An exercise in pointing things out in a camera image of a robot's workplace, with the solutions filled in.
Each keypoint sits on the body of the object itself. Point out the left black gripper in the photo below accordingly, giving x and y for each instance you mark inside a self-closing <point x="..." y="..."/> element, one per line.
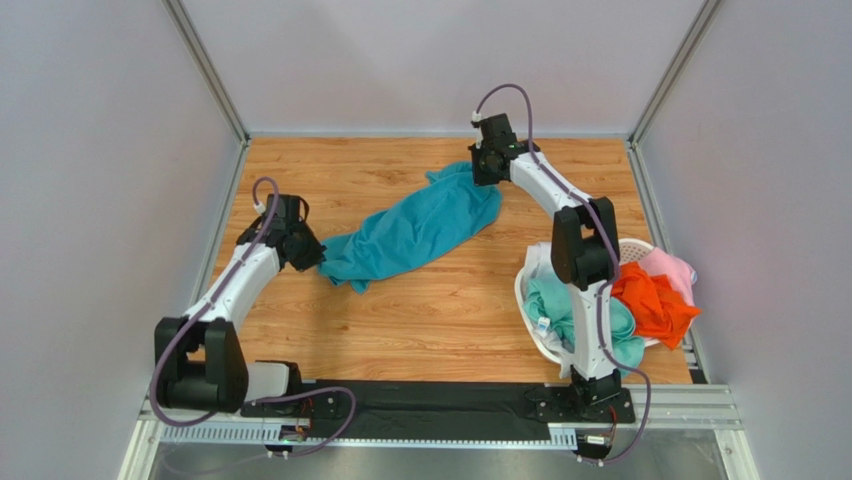
<point x="316" y="252"/>

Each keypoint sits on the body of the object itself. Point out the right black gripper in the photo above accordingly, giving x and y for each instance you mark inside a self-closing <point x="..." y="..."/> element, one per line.
<point x="485" y="173"/>

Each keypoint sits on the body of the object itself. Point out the teal blue t-shirt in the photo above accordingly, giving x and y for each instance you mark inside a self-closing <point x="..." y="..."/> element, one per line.
<point x="415" y="231"/>

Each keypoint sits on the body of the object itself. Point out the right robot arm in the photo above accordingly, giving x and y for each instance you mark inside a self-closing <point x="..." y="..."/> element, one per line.
<point x="584" y="256"/>

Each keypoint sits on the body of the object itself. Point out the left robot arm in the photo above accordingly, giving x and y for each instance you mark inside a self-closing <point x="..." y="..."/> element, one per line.
<point x="200" y="364"/>

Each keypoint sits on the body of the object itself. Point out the white t-shirt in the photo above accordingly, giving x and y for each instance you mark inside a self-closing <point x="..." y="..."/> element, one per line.
<point x="546" y="308"/>

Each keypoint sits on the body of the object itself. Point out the mint green t-shirt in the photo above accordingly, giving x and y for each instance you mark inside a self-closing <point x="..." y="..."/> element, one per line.
<point x="627" y="347"/>

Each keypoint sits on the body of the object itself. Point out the white laundry basket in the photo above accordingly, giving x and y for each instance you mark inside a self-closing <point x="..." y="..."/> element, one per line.
<point x="547" y="313"/>

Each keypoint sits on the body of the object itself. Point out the pink t-shirt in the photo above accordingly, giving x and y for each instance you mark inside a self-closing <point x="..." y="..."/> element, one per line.
<point x="680" y="275"/>

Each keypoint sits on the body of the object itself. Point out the orange t-shirt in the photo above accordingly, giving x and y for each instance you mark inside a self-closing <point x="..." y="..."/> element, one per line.
<point x="659" y="311"/>

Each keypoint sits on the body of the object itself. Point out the aluminium frame rail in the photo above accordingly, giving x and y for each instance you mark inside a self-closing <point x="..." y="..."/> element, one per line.
<point x="316" y="419"/>

